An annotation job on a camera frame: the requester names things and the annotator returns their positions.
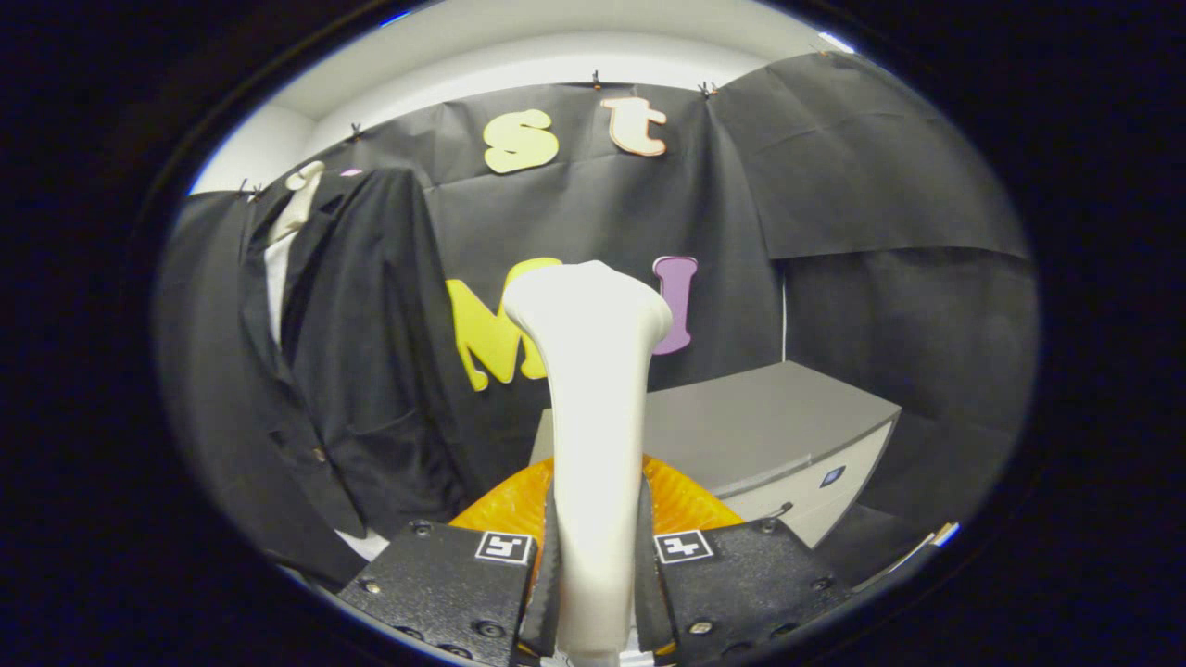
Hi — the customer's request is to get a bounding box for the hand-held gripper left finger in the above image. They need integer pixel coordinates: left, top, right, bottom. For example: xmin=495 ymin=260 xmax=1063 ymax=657
xmin=335 ymin=454 xmax=563 ymax=667

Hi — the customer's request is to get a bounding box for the grey and beige cabinet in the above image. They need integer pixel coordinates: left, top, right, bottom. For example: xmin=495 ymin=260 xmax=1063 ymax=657
xmin=528 ymin=361 xmax=902 ymax=549

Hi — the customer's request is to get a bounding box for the white garment steamer with hose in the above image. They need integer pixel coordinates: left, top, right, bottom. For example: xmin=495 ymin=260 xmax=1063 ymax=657
xmin=500 ymin=259 xmax=675 ymax=667

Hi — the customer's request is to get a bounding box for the black suit jacket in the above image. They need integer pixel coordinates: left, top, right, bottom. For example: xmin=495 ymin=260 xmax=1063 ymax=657
xmin=236 ymin=167 xmax=475 ymax=586

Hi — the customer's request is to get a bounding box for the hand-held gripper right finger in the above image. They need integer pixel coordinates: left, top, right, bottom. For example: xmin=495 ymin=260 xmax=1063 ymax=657
xmin=635 ymin=454 xmax=853 ymax=667

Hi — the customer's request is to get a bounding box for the white mannequin torso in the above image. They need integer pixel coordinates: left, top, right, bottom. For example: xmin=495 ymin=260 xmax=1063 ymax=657
xmin=264 ymin=160 xmax=390 ymax=562

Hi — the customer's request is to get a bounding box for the black backdrop cloth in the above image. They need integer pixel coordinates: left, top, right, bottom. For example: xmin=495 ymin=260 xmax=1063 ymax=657
xmin=153 ymin=51 xmax=1039 ymax=594

